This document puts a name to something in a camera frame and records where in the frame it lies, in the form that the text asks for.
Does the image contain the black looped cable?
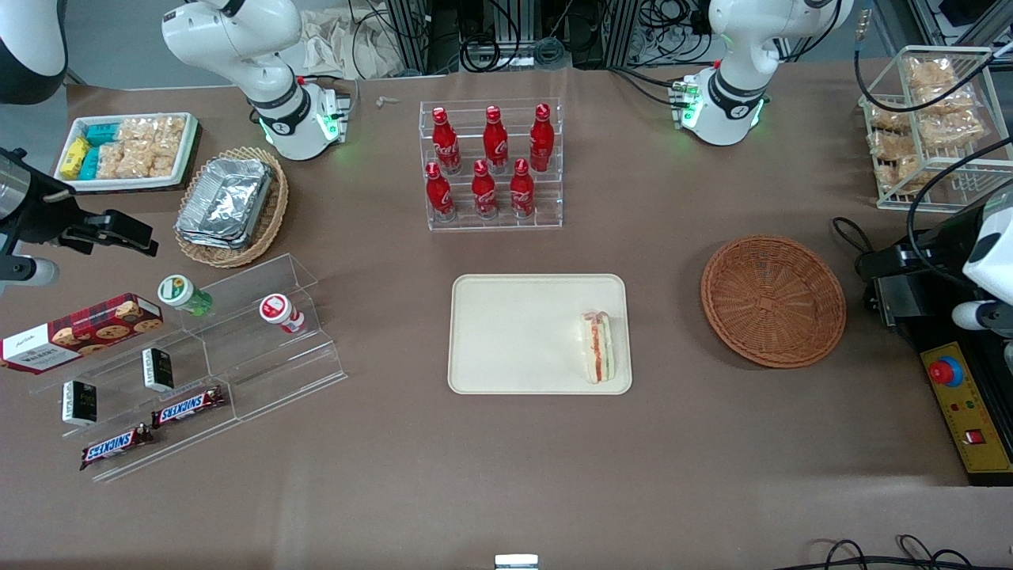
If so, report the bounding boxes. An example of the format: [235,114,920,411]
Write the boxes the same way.
[790,535,976,570]

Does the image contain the small black white box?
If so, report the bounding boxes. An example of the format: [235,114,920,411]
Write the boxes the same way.
[61,380,98,428]
[141,347,175,393]

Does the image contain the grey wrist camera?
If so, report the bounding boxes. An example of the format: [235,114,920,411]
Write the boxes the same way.
[951,299,1013,334]
[0,255,61,288]

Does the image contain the aluminium frame rack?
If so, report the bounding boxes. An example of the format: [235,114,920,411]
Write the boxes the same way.
[384,0,643,76]

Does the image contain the black yellow emergency stop box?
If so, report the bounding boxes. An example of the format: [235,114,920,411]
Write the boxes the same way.
[869,273,1013,486]

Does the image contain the beige plastic tray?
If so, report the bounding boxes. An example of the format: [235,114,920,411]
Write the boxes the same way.
[447,273,634,396]

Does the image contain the white rectangular snack tray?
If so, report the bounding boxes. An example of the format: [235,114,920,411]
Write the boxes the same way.
[53,112,199,192]

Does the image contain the red tartan cookie box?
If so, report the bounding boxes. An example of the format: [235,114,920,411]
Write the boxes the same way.
[0,292,165,375]

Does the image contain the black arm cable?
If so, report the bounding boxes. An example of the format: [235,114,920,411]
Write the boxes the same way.
[905,136,1013,274]
[853,9,1013,113]

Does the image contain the oval light wicker basket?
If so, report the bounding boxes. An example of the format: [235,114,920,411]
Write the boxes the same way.
[173,146,290,269]

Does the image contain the yellow snack packet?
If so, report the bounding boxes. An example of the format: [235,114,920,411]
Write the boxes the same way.
[59,136,90,181]

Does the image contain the stacked aluminium foil trays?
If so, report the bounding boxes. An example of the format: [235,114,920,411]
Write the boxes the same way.
[175,156,275,251]

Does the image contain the clear acrylic stepped shelf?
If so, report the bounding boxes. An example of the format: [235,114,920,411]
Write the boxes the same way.
[28,253,348,485]

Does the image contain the Snickers chocolate bar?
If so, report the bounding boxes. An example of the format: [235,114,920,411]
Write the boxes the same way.
[150,386,227,430]
[78,423,156,473]

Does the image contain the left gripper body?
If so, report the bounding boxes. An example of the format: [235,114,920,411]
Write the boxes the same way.
[902,206,1013,308]

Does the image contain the clear rice cracker bag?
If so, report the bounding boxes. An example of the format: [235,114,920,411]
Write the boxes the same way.
[95,141,129,181]
[916,82,980,117]
[866,130,912,161]
[920,111,984,150]
[867,98,912,132]
[905,55,956,89]
[150,116,188,178]
[873,154,924,196]
[119,119,157,180]

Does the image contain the round brown wicker basket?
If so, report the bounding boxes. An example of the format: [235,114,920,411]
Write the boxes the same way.
[700,235,848,370]

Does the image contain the black control box cable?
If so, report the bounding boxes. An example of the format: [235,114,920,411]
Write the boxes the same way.
[830,216,875,258]

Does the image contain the red cola bottle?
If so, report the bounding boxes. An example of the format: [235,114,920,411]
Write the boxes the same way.
[431,107,463,176]
[471,159,499,221]
[529,103,556,173]
[483,104,510,174]
[509,158,537,219]
[425,161,457,223]

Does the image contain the clear acrylic bottle rack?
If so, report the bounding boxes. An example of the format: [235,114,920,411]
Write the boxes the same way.
[419,97,565,233]

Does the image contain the triangular sandwich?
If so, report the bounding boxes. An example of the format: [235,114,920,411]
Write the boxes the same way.
[579,310,613,386]

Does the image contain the beige crumpled cloth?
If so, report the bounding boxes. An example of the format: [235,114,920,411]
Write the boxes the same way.
[299,6,414,81]

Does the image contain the white wire rack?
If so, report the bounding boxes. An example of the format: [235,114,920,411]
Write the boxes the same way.
[858,45,1013,214]

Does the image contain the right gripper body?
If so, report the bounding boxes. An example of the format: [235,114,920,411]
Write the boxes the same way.
[0,182,85,254]

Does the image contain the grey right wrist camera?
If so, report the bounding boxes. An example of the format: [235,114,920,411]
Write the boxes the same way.
[0,255,61,288]

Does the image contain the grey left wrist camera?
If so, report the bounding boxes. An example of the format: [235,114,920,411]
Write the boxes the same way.
[951,299,1013,334]

